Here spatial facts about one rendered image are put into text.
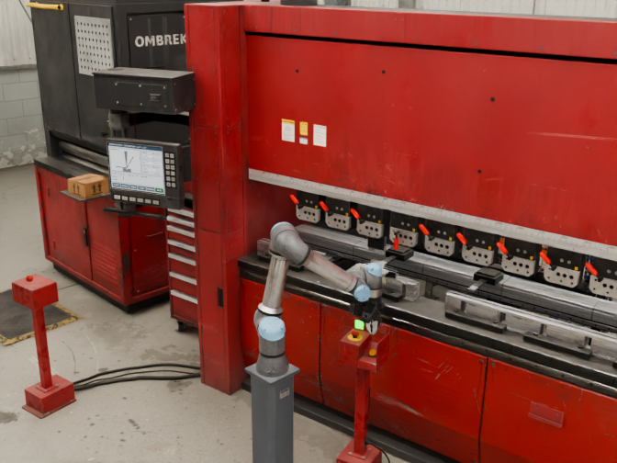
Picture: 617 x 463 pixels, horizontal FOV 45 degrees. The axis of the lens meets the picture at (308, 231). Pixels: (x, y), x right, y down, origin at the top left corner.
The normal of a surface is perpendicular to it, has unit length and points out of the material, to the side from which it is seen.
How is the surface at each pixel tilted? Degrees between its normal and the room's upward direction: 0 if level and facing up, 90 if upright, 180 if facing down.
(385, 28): 90
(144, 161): 90
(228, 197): 90
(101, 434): 0
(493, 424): 90
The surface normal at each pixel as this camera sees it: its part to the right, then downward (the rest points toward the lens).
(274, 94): -0.60, 0.26
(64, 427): 0.01, -0.94
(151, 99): -0.36, 0.31
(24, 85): 0.70, 0.25
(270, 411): -0.01, 0.33
